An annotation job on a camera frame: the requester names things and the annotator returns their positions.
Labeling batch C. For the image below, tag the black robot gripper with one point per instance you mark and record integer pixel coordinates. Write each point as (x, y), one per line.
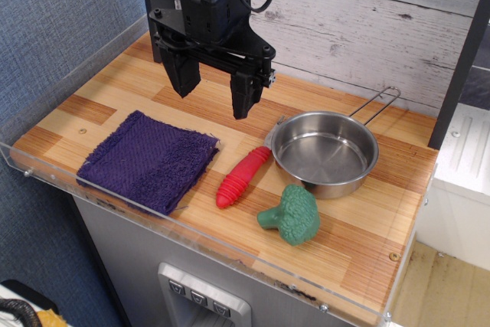
(216, 33)

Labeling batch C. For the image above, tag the purple terry cloth napkin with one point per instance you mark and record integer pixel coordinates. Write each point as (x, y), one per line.
(149, 162)

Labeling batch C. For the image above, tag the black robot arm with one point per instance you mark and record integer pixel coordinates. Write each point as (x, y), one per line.
(216, 33)

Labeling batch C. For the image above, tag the stainless steel pan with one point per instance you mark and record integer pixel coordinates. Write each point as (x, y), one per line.
(328, 154)

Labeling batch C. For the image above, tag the green toy broccoli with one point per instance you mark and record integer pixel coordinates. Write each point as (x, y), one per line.
(296, 217)

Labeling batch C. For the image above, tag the grey toy fridge cabinet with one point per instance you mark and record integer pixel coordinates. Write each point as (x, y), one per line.
(131, 254)

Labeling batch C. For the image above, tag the clear acrylic table guard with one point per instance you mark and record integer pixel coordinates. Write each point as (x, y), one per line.
(351, 269)

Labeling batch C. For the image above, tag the silver dispenser button panel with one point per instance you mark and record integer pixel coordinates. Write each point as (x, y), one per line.
(192, 301)

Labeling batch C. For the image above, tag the white cabinet on right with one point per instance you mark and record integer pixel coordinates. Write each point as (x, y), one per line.
(454, 217)

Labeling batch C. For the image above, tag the dark right shelf post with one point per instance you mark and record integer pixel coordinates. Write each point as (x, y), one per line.
(464, 64)

